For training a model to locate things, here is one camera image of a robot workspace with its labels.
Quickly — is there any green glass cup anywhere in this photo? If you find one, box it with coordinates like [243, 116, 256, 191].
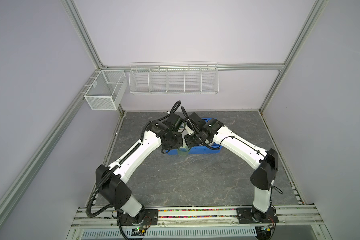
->
[177, 146, 191, 157]

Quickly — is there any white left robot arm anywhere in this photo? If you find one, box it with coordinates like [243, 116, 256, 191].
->
[95, 131, 183, 221]

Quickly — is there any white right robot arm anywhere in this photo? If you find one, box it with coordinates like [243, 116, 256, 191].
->
[185, 119, 279, 222]

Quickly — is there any blue plastic bin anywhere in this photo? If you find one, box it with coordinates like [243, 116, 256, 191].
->
[168, 118, 221, 155]

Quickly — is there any small white mesh basket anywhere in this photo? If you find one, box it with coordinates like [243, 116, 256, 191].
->
[84, 70, 128, 111]

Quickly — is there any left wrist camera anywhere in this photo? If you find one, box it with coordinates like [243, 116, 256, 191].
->
[163, 113, 183, 132]

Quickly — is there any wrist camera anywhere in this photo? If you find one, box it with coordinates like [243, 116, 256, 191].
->
[163, 113, 183, 132]
[189, 113, 207, 131]

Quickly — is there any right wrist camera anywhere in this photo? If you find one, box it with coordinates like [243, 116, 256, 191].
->
[189, 113, 207, 131]

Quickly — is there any long white wire basket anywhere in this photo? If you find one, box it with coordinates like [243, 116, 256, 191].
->
[129, 62, 220, 95]

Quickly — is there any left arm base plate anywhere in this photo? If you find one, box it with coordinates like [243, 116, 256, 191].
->
[117, 209, 159, 226]

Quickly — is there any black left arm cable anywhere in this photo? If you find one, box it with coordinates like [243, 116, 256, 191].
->
[86, 164, 121, 219]

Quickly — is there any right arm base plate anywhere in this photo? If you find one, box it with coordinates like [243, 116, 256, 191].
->
[237, 206, 279, 224]

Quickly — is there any aluminium mounting rail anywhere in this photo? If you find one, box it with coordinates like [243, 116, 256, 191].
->
[66, 205, 333, 240]

